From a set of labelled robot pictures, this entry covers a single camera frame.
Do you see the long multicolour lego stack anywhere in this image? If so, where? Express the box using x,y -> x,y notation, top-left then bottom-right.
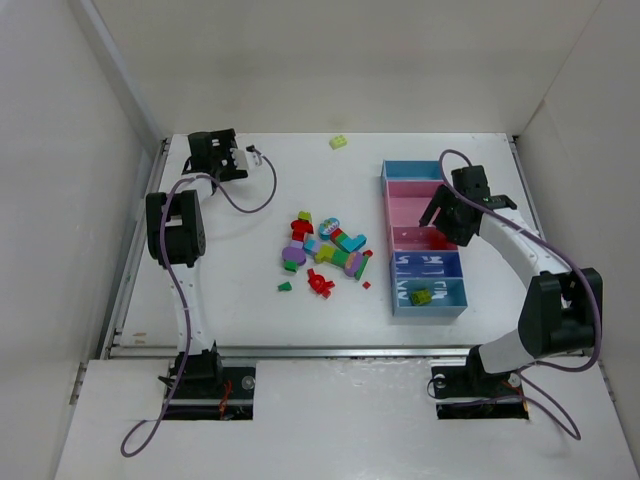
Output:
303,239 -> 349,268

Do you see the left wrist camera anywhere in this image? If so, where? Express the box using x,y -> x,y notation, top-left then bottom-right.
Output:
231,145 -> 263,171

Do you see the purple round lego piece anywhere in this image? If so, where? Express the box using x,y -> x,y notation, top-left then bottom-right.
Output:
281,240 -> 306,273

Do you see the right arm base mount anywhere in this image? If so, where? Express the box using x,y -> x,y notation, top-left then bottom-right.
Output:
428,365 -> 529,420

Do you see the purple flower lego piece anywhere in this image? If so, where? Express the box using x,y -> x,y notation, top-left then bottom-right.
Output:
343,250 -> 373,280

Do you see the aluminium front rail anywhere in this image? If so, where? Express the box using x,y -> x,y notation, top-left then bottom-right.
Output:
100,345 -> 469,360

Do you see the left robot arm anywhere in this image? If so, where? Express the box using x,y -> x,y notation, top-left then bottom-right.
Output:
145,128 -> 248,390

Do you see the red green turquoise lego stack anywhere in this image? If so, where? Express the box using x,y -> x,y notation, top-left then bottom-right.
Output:
330,228 -> 367,253

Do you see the purple cable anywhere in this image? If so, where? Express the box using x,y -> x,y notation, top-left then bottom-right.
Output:
120,144 -> 279,459
427,148 -> 601,441

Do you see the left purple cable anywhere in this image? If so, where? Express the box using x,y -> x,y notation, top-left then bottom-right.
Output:
120,144 -> 279,459

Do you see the red lego cluster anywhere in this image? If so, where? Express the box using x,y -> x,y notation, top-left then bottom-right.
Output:
307,268 -> 335,299

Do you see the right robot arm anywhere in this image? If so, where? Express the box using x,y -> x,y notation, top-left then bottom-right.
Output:
419,166 -> 603,387

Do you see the lime green lego brick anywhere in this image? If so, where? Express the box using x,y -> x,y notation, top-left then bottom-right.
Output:
329,135 -> 348,150

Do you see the round turquoise printed lego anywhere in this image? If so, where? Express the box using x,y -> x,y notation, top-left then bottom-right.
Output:
318,217 -> 340,240

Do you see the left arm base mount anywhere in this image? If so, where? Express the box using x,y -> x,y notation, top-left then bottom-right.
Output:
163,366 -> 256,421

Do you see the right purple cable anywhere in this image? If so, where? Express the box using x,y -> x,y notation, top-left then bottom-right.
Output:
427,148 -> 601,441

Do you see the blue and pink sorting tray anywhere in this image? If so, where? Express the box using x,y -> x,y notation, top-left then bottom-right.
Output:
381,160 -> 468,323

